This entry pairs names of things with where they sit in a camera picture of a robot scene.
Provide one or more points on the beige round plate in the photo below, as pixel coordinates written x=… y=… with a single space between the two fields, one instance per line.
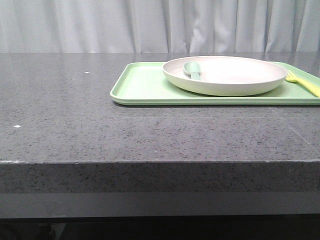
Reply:
x=226 y=76

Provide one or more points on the yellow plastic fork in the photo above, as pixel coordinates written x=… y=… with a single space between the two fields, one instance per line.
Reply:
x=312 y=88

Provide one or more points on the teal green spoon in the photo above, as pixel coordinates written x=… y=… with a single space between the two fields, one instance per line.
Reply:
x=193 y=70

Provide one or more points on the light green plastic tray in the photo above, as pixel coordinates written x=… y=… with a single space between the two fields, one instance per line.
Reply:
x=144 y=84

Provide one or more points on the grey pleated curtain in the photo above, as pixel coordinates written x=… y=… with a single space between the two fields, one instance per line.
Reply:
x=159 y=26

